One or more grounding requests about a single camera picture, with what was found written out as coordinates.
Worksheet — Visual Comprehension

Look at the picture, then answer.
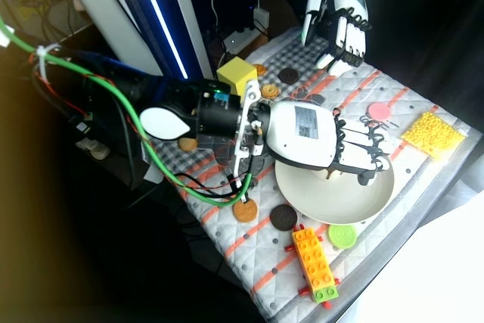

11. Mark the white power strip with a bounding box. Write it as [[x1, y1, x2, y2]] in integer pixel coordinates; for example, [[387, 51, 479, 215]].
[[222, 29, 266, 55]]

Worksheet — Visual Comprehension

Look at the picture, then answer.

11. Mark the yellow bumpy square pad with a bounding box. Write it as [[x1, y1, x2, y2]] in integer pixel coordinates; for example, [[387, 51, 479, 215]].
[[400, 111, 465, 160]]

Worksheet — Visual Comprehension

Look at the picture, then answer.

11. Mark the white plug adapter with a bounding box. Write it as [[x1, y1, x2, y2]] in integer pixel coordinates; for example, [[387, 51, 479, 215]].
[[252, 7, 270, 31]]

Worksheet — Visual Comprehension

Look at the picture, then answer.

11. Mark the black column with blue light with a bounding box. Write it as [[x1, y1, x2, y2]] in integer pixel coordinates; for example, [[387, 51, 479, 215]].
[[94, 0, 215, 82]]

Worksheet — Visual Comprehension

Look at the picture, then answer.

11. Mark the plain tan toy biscuit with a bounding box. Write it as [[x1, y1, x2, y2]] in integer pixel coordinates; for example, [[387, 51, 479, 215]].
[[178, 136, 199, 152]]

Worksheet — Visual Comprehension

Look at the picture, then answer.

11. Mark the toy chocolate drip cake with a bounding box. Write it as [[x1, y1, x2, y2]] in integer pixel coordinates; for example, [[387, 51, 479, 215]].
[[312, 166, 346, 182]]

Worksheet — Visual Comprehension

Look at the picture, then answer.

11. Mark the white pillar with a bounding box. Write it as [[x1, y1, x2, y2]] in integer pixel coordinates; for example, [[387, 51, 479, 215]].
[[52, 0, 168, 76]]

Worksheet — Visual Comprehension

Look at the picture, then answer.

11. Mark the grey quilt with bear print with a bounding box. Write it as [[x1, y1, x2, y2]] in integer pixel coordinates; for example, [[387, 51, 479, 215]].
[[150, 24, 473, 320]]

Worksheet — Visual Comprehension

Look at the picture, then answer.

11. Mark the tan round toy cookie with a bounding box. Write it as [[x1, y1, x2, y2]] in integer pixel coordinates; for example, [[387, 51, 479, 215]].
[[232, 198, 259, 222]]

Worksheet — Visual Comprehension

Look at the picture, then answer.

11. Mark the orange and green brick train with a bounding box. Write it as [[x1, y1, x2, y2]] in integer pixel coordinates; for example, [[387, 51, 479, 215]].
[[284, 224, 341, 309]]

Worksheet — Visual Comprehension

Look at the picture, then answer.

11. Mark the pink round toy cookie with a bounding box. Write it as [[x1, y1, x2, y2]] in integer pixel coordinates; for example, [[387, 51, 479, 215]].
[[368, 102, 392, 122]]

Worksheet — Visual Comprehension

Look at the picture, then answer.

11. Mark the flower-shaped toy cookie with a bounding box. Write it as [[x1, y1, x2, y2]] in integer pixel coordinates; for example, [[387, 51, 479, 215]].
[[261, 83, 281, 100]]

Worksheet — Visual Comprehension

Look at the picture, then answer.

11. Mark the dark brown toy cookie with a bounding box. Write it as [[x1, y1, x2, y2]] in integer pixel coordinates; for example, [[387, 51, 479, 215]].
[[278, 67, 301, 84], [269, 203, 299, 231]]

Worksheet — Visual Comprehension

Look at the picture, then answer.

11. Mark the white round plate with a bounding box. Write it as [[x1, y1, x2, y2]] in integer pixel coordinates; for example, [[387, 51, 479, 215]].
[[274, 156, 396, 225]]

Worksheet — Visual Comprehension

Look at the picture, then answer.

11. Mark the green cable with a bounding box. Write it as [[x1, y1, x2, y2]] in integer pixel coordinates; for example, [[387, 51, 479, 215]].
[[0, 12, 254, 208]]

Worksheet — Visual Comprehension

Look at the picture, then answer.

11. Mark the yellow cube block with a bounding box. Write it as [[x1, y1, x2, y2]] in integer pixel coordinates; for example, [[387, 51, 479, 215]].
[[216, 56, 260, 99]]

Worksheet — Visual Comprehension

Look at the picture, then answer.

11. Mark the green round toy cookie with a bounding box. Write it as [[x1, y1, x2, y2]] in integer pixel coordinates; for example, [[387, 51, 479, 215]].
[[327, 224, 358, 250]]

